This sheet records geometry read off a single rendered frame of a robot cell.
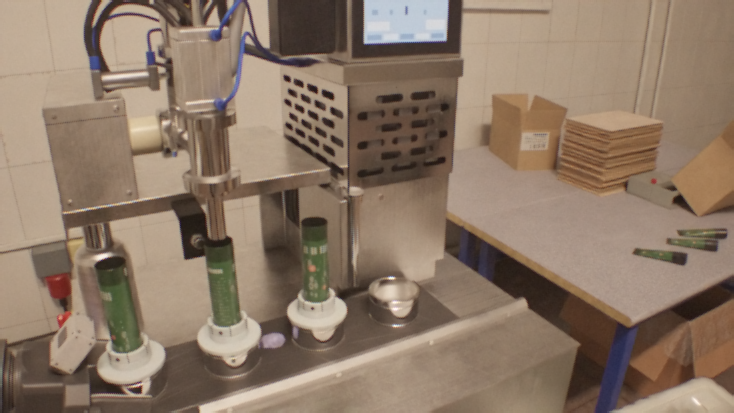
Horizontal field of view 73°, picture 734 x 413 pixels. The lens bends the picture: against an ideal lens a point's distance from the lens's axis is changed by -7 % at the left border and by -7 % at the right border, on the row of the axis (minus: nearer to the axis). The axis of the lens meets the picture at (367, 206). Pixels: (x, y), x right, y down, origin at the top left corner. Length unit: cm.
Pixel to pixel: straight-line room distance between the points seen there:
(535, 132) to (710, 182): 68
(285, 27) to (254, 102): 150
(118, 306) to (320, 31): 37
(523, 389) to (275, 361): 31
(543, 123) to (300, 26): 170
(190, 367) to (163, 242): 156
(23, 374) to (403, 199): 49
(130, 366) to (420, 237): 42
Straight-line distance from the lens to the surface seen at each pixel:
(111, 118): 62
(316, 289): 64
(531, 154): 227
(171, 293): 84
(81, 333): 58
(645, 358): 220
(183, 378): 66
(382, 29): 66
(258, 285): 83
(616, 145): 208
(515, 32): 277
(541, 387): 74
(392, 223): 74
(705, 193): 206
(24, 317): 232
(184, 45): 50
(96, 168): 63
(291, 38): 63
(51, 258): 212
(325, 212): 72
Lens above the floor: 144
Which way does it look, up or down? 22 degrees down
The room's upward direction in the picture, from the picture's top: 1 degrees clockwise
